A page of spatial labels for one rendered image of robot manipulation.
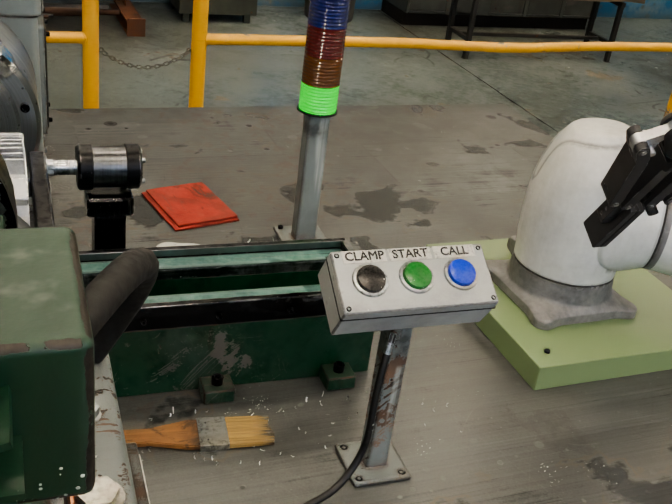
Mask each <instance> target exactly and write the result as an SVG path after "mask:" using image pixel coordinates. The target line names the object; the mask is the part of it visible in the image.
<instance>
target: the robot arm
mask: <svg viewBox="0 0 672 504"><path fill-rule="evenodd" d="M507 247H508V250H509V251H510V253H511V254H512V256H511V259H507V260H486V263H487V266H488V269H489V272H490V275H491V278H492V281H493V282H494V283H495V284H496V285H497V286H498V287H499V288H500V289H501V290H502V291H503V292H504V293H505V294H506V295H507V296H508V297H509V298H510V299H511V300H512V301H513V302H514V303H515V304H516V305H517V306H518V307H519V308H520V309H521V310H522V311H523V312H524V313H525V314H526V315H527V317H528V318H529V320H530V323H531V324H532V325H533V326H534V327H536V328H538V329H541V330H551V329H553V328H555V327H558V326H562V325H569V324H577V323H585V322H592V321H600V320H608V319H633V318H635V315H636V312H637V307H636V306H635V305H634V304H633V303H632V302H630V301H628V300H627V299H625V298H624V297H622V296H621V295H619V294H618V293H617V292H616V291H615V290H614V289H613V288H612V286H613V281H614V277H615V273H616V271H623V270H630V269H637V268H643V269H647V270H652V271H656V272H659V273H662V274H666V275H670V276H672V112H671V113H669V114H667V115H666V116H665V117H664V118H663V119H662V120H661V122H660V125H659V126H658V127H655V128H652V129H649V130H642V129H641V126H640V125H633V126H631V127H630V126H628V125H626V124H624V123H622V122H619V121H615V120H610V119H604V118H583V119H578V120H576V121H573V122H572V123H570V124H569V125H568V126H567V127H565V128H564V129H562V130H561V131H560V132H559V133H558V134H557V135H556V136H555V137H554V138H553V140H552V141H551V142H550V144H549V145H548V146H547V148H546V149H545V151H544V152H543V154H542V156H541V157H540V159H539V161H538V163H537V165H536V167H535V169H534V171H533V174H532V177H531V179H530V182H529V185H528V188H527V191H526V194H525V198H524V201H523V205H522V209H521V213H520V218H519V223H518V229H517V235H514V236H511V237H510V238H508V242H507Z"/></svg>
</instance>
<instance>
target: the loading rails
mask: <svg viewBox="0 0 672 504"><path fill-rule="evenodd" d="M129 249H134V248H126V249H106V250H87V251H78V252H79V258H80V263H81V269H82V275H83V281H84V287H86V286H87V285H88V284H89V283H90V282H91V281H92V280H93V279H94V278H95V277H96V276H97V275H98V274H99V273H100V272H101V271H102V270H103V269H104V268H105V267H106V266H107V265H109V264H110V263H111V262H112V261H113V260H114V259H115V258H117V257H118V256H119V255H121V254H122V253H123V252H125V251H127V250H129ZM146 249H149V250H151V251H153V252H154V254H155V255H156V257H157V259H158V261H159V270H158V277H157V280H156V282H155V284H154V286H153V288H152V290H151V292H150V294H149V295H148V297H147V299H146V300H145V302H144V303H143V305H142V307H141V308H140V310H139V311H138V313H137V314H136V316H135V317H134V318H133V320H132V321H131V323H130V324H129V326H128V327H127V328H126V330H125V331H124V333H123V334H122V335H121V337H120V338H119V340H118V341H117V342H116V344H115V345H114V346H113V348H112V349H111V350H110V352H109V358H110V363H111V368H112V373H113V379H114V384H115V389H116V394H117V397H127V396H136V395H145V394H155V393H164V392H173V391H183V390H192V389H199V392H200V395H201V398H202V401H203V404H205V405H207V404H216V403H225V402H233V401H234V400H235V387H234V385H239V384H249V383H258V382H267V381H277V380H286V379H296V378H305V377H314V376H319V377H320V379H321V381H322V383H323V385H324V387H325V389H326V390H327V391H331V390H340V389H349V388H354V387H355V381H356V375H355V373H354V372H361V371H367V370H368V364H369V358H370V352H371V347H372V341H373V335H374V331H372V332H361V333H350V334H339V335H332V334H331V333H330V328H329V324H328V319H327V315H326V310H325V306H324V301H323V297H322V292H321V288H320V283H319V279H318V273H319V271H320V270H321V268H322V266H323V264H324V263H325V261H326V258H325V257H326V256H329V254H330V253H331V252H341V251H355V250H354V249H353V247H352V246H351V244H350V243H349V242H348V240H346V239H345V238H324V239H304V240H284V241H265V242H245V243H225V244H205V245H185V246H166V247H146Z"/></svg>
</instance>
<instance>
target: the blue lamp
mask: <svg viewBox="0 0 672 504"><path fill-rule="evenodd" d="M349 7H350V0H310V6H309V14H308V15H309V17H308V23H309V24H310V25H311V26H313V27H316V28H320V29H325V30H343V29H345V28H347V24H348V22H347V21H348V17H349V15H348V14H349V9H350V8H349Z"/></svg>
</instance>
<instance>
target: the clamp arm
mask: <svg viewBox="0 0 672 504"><path fill-rule="evenodd" d="M47 161H53V159H47V157H45V152H43V151H31V152H29V173H30V178H27V179H28V194H29V197H32V204H33V215H34V225H35V227H55V223H54V216H53V208H52V201H51V193H50V186H49V179H48V176H54V171H53V170H48V168H53V166H54V164H53V162H48V164H47ZM47 166H48V167H47Z"/></svg>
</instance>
